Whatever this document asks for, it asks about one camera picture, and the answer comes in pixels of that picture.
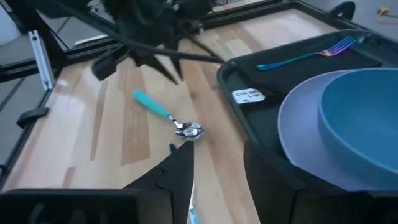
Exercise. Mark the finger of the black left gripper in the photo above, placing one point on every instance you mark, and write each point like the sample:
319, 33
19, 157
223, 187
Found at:
155, 67
176, 59

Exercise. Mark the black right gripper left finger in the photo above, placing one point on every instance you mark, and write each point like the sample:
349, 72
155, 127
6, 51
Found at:
174, 180

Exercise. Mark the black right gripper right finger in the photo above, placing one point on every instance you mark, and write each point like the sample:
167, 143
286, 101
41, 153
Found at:
280, 193

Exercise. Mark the white paper tag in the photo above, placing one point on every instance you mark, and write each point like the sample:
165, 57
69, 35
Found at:
248, 96

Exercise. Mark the black frame clamp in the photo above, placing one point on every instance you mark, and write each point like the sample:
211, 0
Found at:
31, 116
343, 9

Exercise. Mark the blue bowl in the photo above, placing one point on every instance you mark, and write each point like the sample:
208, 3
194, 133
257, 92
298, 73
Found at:
363, 124

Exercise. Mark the white aluminium bar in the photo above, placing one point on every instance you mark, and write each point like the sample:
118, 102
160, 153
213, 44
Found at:
42, 62

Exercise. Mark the lavender plate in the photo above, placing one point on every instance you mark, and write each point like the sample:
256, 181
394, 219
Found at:
304, 133

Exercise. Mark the dark green tray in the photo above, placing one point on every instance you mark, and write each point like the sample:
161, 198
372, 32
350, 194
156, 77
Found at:
248, 118

